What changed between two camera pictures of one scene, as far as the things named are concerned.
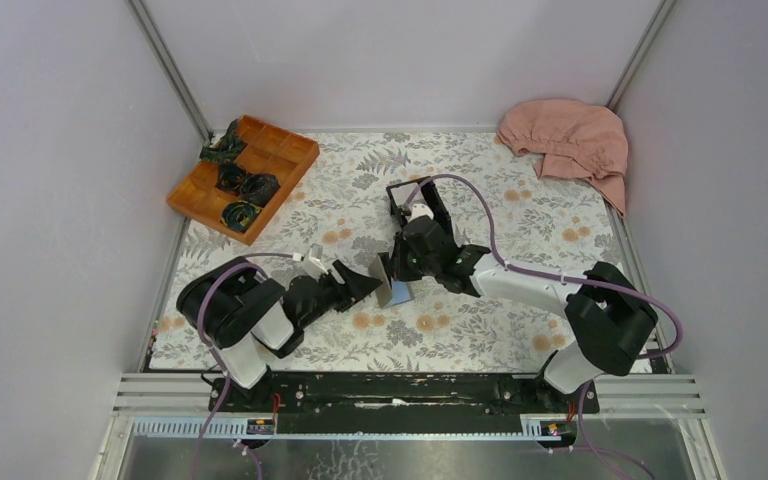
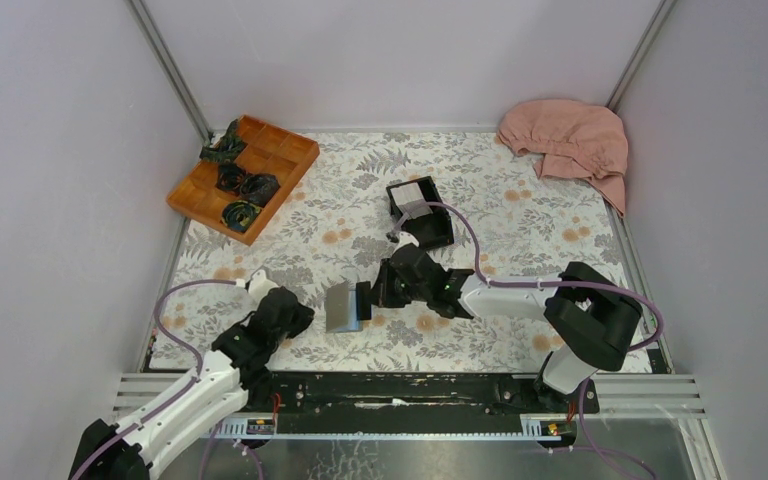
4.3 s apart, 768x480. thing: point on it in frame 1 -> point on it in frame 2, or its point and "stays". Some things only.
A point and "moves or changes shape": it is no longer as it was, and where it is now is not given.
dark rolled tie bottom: x=239 y=214 stays
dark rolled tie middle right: x=258 y=188 stays
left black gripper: x=357 y=285 -> x=304 y=317
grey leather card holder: x=390 y=291 moves or changes shape
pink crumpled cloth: x=574 y=139 stays
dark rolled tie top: x=227 y=148 stays
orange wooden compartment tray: x=268 y=151 stays
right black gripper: x=398 y=269 -> x=381 y=295
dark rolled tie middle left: x=230 y=177 stays
